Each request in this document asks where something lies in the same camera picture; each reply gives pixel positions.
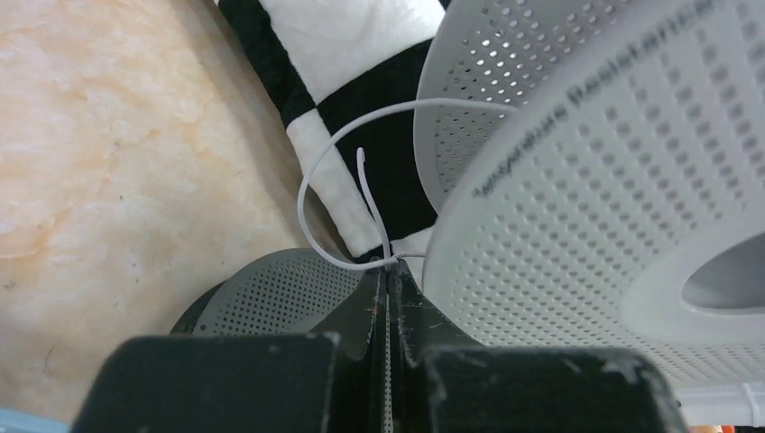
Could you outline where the black white checkered pillow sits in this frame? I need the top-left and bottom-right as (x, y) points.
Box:
(217, 1), (447, 263)

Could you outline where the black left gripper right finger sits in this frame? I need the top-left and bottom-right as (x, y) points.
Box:
(388, 263), (687, 432)

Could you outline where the black cable spool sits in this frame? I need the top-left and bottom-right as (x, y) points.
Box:
(171, 248), (363, 336)

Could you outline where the grey cable spool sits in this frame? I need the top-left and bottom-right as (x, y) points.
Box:
(422, 1), (764, 388)

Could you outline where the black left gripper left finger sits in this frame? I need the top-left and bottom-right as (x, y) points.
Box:
(71, 272), (386, 432)

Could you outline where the floral patterned cloth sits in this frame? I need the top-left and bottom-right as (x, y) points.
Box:
(687, 425), (736, 433)

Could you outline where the blue perforated plastic basket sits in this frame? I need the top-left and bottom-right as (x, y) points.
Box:
(0, 408), (69, 433)

